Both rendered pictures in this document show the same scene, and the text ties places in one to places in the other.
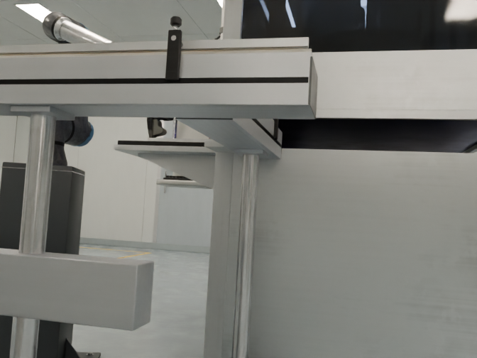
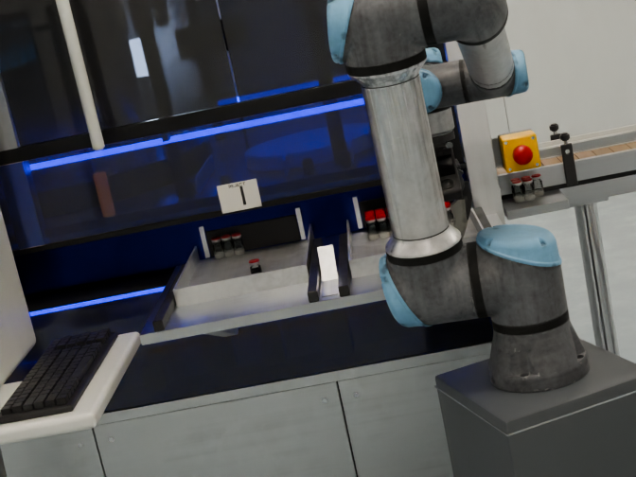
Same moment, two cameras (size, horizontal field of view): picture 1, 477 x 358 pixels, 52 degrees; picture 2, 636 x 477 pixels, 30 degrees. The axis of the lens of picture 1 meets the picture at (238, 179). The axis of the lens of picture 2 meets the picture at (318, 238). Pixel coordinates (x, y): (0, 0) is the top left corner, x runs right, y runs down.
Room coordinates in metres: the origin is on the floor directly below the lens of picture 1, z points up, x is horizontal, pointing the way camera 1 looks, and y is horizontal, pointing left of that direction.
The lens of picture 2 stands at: (2.48, 2.39, 1.47)
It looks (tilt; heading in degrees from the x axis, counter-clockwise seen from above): 13 degrees down; 261
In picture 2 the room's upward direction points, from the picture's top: 12 degrees counter-clockwise
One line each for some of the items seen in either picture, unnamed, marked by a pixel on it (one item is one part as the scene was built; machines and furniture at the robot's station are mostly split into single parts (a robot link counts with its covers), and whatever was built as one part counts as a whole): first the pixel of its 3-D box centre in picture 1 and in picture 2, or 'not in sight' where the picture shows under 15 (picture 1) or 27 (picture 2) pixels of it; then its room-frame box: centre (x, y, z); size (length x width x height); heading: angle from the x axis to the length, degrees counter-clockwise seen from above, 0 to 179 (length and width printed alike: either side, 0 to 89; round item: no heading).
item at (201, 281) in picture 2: not in sight; (248, 262); (2.25, 0.05, 0.90); 0.34 x 0.26 x 0.04; 77
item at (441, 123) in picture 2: not in sight; (431, 123); (1.89, 0.32, 1.14); 0.08 x 0.08 x 0.05
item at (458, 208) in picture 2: (156, 131); (458, 219); (1.87, 0.33, 0.95); 0.06 x 0.03 x 0.09; 77
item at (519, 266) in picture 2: (51, 124); (517, 271); (1.92, 0.75, 0.96); 0.13 x 0.12 x 0.14; 158
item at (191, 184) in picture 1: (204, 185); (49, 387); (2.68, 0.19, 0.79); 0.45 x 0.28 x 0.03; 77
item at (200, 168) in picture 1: (179, 171); not in sight; (1.86, 0.22, 0.79); 0.34 x 0.03 x 0.13; 77
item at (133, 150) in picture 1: (203, 160); (332, 269); (2.10, 0.16, 0.87); 0.70 x 0.48 x 0.02; 167
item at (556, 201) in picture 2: (230, 146); (532, 203); (1.62, 0.03, 0.87); 0.14 x 0.13 x 0.02; 77
